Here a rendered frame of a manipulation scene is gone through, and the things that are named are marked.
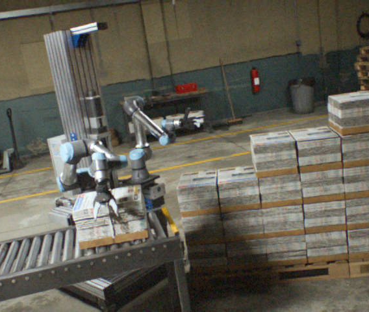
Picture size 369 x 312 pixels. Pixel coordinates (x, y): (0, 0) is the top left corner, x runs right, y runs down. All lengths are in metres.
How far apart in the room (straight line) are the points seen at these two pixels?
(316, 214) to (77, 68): 2.02
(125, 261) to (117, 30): 7.56
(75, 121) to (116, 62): 6.20
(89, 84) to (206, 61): 6.61
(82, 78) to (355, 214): 2.20
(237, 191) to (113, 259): 1.13
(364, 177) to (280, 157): 0.59
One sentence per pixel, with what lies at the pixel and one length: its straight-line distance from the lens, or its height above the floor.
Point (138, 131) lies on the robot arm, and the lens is 3.57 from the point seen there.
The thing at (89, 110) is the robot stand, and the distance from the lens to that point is 3.35.
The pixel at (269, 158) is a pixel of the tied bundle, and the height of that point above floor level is 0.96.
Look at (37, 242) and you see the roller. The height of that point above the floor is 0.80.
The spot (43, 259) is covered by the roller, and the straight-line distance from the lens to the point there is 2.53.
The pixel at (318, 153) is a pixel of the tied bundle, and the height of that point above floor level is 0.96.
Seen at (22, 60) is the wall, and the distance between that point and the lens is 9.60.
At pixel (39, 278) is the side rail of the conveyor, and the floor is 0.76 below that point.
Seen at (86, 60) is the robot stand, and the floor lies 1.80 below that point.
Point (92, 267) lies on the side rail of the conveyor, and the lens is 2.40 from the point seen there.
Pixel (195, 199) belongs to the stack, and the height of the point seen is 0.73.
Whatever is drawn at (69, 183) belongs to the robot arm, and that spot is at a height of 1.00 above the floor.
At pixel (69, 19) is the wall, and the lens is 9.55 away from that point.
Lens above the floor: 1.77
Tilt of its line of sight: 13 degrees down
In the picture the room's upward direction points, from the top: 8 degrees counter-clockwise
